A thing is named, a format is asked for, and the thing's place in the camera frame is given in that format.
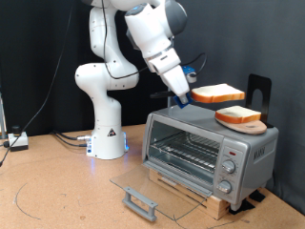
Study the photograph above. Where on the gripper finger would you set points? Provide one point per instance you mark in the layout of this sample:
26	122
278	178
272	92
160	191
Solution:
182	94

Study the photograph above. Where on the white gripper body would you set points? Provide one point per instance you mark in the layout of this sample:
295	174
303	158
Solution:
171	71

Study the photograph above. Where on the spatula with blue grip block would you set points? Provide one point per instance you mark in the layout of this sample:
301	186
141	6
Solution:
182	103

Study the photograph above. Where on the white bread slice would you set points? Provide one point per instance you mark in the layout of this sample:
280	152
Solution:
216	92
236	114

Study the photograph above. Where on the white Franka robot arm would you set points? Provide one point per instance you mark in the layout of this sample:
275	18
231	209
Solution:
106	127

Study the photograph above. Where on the silver oven knob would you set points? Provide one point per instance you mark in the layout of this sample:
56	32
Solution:
228	166
224	186

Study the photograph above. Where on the silver toaster oven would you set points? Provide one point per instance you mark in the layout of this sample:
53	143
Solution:
260	152

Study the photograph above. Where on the black metal bookend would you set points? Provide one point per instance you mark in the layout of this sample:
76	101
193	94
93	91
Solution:
254	82

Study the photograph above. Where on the grey curtain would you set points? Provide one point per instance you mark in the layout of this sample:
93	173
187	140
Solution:
238	38

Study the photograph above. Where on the round wooden board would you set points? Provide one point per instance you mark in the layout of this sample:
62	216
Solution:
251	128

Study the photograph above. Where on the wooden slatted crate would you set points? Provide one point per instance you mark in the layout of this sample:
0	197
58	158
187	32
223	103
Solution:
219	206

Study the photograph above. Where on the black curtain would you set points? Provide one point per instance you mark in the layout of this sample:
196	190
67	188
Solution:
25	63

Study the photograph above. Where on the white box with black button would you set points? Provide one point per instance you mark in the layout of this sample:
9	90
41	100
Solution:
18	140

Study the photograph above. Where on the short metal pole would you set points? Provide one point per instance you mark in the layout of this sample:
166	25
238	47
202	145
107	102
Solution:
2	117

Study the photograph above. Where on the tall metal frame pole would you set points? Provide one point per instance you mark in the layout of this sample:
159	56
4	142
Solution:
170	102

